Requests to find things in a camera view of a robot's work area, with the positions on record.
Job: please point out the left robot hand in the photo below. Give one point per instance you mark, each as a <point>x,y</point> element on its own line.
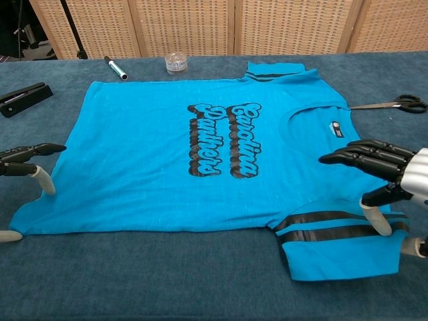
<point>20,157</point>

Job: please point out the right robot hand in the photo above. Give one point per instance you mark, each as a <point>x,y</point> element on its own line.
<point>384,160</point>

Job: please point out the blue printed T-shirt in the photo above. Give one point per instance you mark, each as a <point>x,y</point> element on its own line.
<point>133,150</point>

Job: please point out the black stapler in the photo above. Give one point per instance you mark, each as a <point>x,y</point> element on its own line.
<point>26,100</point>

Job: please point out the black tripod stand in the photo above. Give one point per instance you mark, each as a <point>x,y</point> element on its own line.
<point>74,31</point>

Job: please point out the clear round clip container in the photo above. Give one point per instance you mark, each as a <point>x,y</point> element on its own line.
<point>176,64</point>

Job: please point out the dark blue table mat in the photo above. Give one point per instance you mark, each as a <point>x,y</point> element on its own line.
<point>167,284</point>

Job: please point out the wicker folding screen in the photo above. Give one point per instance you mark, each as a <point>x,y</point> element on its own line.
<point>200,26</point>

